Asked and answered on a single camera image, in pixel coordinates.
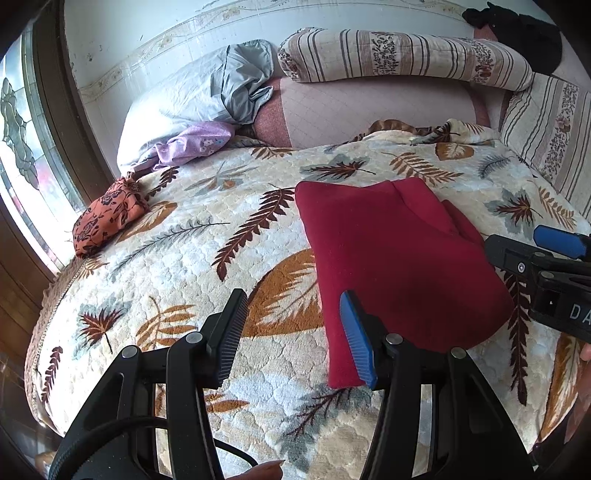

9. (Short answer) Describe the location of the red knit sweater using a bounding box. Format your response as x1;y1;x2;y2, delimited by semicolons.
295;178;514;389

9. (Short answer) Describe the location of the person's right hand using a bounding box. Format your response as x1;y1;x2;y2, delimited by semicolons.
580;344;591;362

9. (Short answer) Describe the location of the striped floral bed sheet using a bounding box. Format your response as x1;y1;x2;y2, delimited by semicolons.
501;74;591;218

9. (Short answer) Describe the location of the black garment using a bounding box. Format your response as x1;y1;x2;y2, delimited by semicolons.
462;2;562;76

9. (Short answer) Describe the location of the leaf-patterned cream blanket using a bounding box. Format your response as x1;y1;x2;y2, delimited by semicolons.
24;123;590;479

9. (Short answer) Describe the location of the orange floral folded cloth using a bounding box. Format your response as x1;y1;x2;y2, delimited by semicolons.
72;178;148;258

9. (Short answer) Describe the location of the pink quilted pillow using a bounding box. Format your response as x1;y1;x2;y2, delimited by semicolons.
252;76;490;149

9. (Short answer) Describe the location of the purple floral cloth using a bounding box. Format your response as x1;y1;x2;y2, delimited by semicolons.
132;121;235;172

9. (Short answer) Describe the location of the striped floral bolster pillow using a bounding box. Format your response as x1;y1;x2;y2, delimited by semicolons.
277;27;534;92

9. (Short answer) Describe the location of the grey-blue crumpled garment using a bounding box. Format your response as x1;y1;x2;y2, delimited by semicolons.
116;39;274;173

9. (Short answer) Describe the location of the black cable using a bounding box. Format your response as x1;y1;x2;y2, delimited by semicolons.
64;414;260;480

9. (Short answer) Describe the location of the wooden window frame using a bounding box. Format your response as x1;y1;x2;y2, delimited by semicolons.
21;1;114;210

